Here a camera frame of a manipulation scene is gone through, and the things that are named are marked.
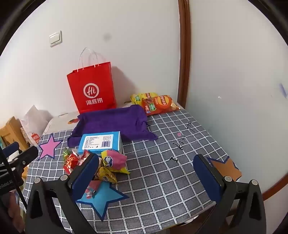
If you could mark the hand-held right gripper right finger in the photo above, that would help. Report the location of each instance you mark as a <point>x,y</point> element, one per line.
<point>204,175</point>

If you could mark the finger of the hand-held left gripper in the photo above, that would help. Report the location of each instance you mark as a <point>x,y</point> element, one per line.
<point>24,157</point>
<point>10,149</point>

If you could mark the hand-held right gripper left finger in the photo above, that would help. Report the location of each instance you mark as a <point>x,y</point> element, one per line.
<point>86,173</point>

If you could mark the pile of small snack packets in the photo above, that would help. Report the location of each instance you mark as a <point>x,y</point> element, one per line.
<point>72,162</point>

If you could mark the yellow snack packet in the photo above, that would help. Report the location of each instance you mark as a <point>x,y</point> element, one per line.
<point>106,175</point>

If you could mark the green snack packet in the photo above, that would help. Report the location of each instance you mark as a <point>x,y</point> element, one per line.
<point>66,153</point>

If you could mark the pink and yellow snack bag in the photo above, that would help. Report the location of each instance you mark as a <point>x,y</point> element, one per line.
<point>117,160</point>

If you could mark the blue tissue box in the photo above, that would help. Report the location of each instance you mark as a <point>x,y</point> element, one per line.
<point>99,141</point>

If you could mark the purple cloth tray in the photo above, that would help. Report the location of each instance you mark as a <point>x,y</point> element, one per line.
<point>108,122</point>

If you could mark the person's left hand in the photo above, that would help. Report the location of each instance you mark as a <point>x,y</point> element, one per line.
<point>13,209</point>

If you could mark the light wooden furniture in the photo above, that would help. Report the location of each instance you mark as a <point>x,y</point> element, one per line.
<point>11,128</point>

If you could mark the orange star sticker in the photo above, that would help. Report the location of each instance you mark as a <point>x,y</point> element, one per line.
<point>227,168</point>

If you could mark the pink star sticker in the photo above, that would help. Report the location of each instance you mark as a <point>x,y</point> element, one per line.
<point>48,147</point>

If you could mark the blue star sticker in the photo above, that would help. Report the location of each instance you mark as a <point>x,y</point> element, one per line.
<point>101,200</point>

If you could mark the white plastic bag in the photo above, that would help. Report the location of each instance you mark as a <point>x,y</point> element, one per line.
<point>36,121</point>

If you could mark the grey checked tablecloth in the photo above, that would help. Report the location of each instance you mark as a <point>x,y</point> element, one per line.
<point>157,180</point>

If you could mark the white fruit print box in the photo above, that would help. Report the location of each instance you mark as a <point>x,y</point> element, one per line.
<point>60,123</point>

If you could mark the brown wooden skirting board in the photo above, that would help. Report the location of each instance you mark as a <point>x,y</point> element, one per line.
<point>275,185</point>

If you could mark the orange chip bag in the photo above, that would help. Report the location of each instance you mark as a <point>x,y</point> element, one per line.
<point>160,104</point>

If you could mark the yellow chip bag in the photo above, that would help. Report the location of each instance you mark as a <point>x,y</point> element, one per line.
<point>137,97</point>

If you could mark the red paper bag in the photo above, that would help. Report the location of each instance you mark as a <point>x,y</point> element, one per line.
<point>90,81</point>

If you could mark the white light switch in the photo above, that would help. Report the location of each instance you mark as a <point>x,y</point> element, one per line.
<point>55,38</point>

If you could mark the brown wooden door frame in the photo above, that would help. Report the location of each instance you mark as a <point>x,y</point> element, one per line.
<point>184,45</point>

